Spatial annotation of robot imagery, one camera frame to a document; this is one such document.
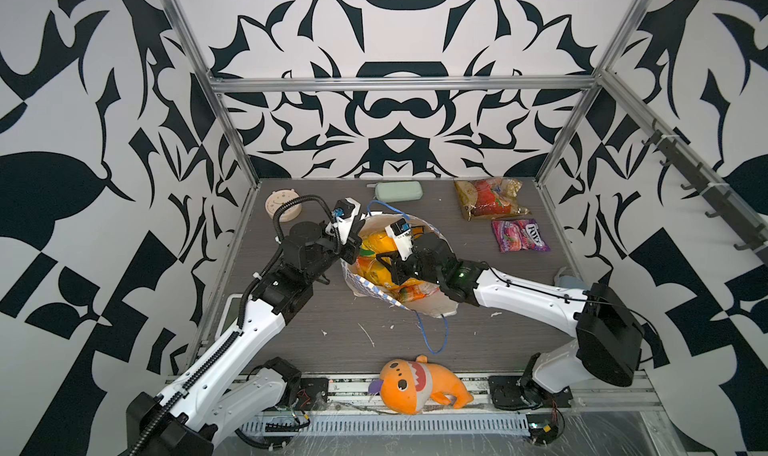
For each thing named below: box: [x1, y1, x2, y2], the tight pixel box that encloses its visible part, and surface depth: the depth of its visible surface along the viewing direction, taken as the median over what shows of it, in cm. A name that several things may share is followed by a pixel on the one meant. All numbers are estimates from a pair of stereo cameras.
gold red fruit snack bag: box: [454, 177, 532, 221], surface depth 108 cm
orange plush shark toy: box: [368, 355, 474, 414], surface depth 71 cm
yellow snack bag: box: [356, 232, 428, 301], surface depth 79 cm
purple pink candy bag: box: [491, 219, 551, 253], surface depth 103 cm
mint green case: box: [374, 181, 423, 203], surface depth 117 cm
